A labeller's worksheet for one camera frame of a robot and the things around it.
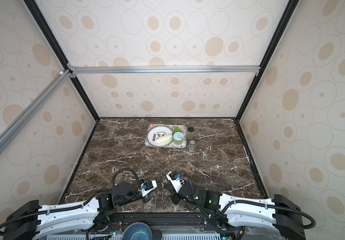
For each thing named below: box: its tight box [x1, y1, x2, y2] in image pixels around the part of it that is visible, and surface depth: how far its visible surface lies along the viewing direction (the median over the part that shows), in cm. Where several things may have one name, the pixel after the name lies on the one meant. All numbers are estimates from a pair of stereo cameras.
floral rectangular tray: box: [144, 123, 187, 149], surface depth 106 cm
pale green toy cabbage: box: [154, 133, 173, 147], surface depth 105 cm
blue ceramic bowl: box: [121, 222, 153, 240], surface depth 70 cm
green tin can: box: [173, 131, 184, 146], surface depth 104 cm
